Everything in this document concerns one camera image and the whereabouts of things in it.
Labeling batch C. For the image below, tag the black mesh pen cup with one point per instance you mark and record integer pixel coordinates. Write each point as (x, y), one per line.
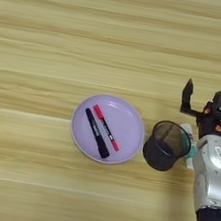
(157, 155)

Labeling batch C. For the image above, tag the white green-capped marker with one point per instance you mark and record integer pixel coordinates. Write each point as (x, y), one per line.
(192, 152)

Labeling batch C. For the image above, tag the black marker pen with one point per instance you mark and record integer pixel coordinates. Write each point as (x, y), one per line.
(97, 133)

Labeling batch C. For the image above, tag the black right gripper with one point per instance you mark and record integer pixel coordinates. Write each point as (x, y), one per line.
(211, 126)

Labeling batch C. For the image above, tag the red marker pen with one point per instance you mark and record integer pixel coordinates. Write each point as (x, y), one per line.
(107, 129)

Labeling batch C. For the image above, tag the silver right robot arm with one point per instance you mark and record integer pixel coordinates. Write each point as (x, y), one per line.
(211, 179)

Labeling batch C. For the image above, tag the round purple plate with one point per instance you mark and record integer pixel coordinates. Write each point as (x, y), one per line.
(126, 132)

